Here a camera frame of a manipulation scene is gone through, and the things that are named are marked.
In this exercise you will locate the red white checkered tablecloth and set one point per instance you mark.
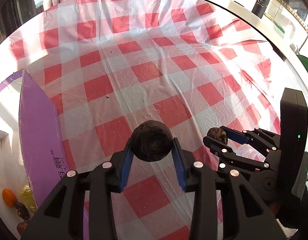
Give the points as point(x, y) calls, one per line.
point(110, 65)

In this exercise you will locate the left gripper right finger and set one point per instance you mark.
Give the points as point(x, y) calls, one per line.
point(245, 214)

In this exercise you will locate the dark round fruit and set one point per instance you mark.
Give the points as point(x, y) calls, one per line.
point(218, 134)
point(151, 141)

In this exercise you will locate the black bottle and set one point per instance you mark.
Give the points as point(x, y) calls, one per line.
point(260, 7)

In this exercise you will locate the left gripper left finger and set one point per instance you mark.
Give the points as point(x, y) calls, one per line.
point(61, 214)

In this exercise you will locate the small orange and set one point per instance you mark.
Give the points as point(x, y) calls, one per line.
point(9, 198)

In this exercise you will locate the green wrapped fruit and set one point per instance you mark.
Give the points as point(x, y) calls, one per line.
point(27, 198)

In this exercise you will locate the dark red apple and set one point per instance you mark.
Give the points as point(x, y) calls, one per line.
point(22, 226)

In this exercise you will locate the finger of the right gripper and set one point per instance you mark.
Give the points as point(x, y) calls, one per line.
point(227, 156)
point(265, 142)

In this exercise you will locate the dark small fruit in box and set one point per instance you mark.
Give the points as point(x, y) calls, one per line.
point(22, 211)

